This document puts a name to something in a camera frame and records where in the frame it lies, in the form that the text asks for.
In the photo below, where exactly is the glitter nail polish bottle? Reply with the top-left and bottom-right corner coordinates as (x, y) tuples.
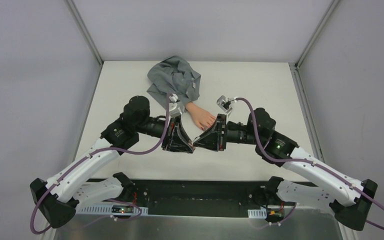
(188, 141), (196, 150)

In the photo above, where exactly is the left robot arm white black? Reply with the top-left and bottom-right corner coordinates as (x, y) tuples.
(29, 93), (185, 235)

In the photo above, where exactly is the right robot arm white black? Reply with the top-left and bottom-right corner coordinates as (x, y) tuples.
(193, 107), (378, 231)

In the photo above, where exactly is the mannequin hand with painted nails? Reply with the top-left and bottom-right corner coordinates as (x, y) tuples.
(185, 102), (216, 131)

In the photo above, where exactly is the grey shirt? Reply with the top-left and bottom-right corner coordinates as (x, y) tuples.
(146, 55), (201, 107)

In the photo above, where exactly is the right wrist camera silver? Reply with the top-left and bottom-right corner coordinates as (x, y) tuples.
(216, 95), (237, 116)

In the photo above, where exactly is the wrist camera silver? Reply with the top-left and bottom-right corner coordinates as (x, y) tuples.
(216, 95), (237, 116)
(168, 94), (185, 118)

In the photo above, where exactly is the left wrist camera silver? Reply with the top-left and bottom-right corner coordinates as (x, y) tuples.
(168, 94), (185, 118)

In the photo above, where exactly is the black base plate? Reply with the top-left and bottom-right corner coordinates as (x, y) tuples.
(116, 179), (281, 218)

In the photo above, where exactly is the right aluminium frame post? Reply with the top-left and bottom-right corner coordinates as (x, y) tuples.
(294, 0), (342, 70)

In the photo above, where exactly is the aluminium frame post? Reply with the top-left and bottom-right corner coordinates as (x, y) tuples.
(64, 0), (104, 67)
(294, 0), (342, 70)

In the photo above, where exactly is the left aluminium frame post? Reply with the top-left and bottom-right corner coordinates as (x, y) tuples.
(64, 0), (104, 67)

